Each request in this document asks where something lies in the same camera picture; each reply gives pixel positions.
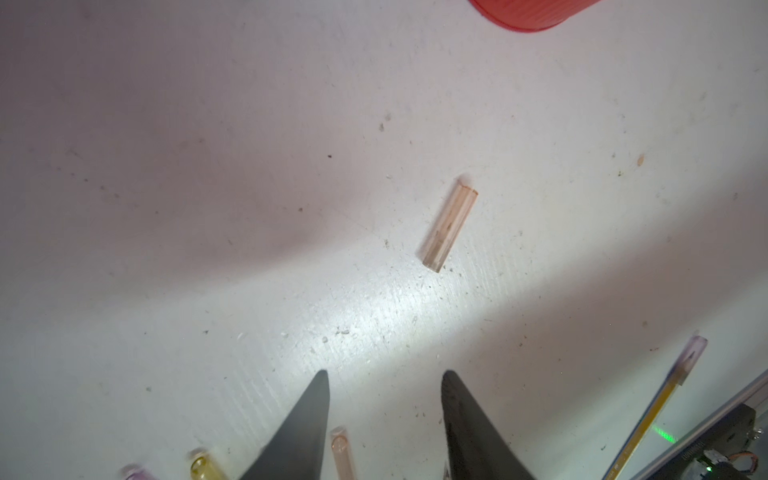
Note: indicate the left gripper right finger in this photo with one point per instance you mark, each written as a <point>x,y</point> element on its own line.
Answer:
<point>476,450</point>

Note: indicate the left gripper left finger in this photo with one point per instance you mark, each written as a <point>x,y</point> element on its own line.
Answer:
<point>296,450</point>

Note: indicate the clear orange pencil cap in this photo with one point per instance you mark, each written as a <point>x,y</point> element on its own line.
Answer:
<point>341,450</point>

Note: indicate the clear yellow pencil cap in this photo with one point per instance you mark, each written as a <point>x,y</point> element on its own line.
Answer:
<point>203,467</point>

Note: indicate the yellow black capped pencil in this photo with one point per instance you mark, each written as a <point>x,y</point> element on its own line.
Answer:
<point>676,376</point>

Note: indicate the clear pink pencil cap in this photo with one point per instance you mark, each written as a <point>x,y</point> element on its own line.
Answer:
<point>136,472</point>

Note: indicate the clear peach pencil cap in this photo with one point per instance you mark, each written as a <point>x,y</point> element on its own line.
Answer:
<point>447,226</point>

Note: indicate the red pen cup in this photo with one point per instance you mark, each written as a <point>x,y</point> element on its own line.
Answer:
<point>529,16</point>

